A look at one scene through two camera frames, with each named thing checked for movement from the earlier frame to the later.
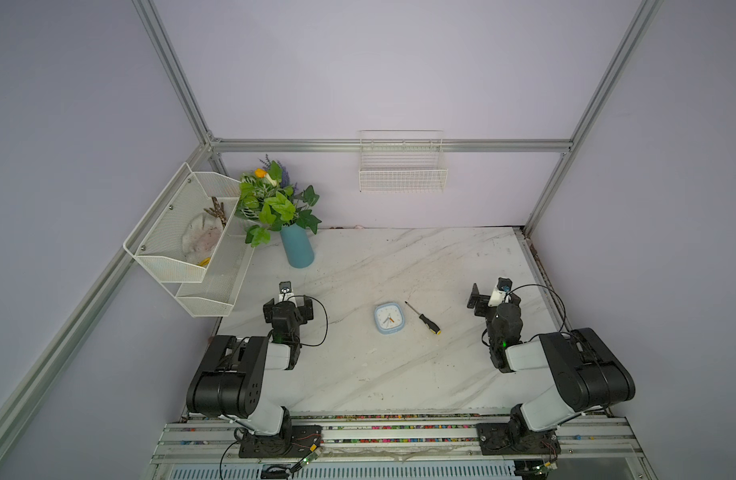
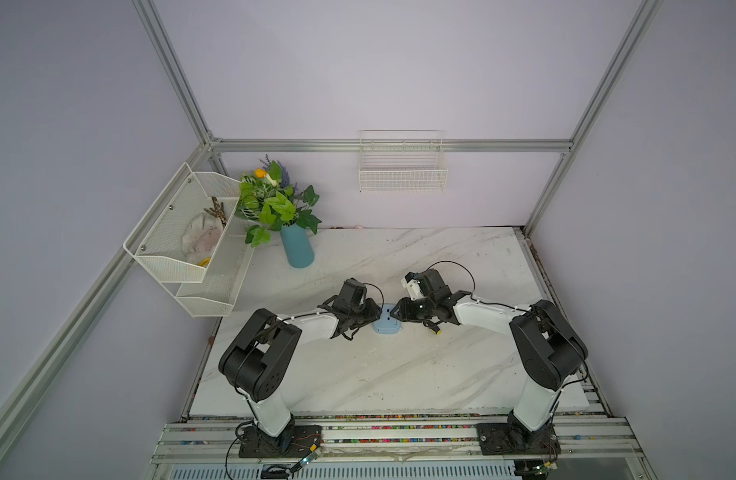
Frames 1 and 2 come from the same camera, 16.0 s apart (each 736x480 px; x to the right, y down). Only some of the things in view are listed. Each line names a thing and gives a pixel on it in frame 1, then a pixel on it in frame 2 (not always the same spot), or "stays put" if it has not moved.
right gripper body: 481,309 → 416,310
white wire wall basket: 402,161 stays put
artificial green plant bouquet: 268,201 stays put
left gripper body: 302,312 → 365,314
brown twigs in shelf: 218,211 stays put
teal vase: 298,249 stays put
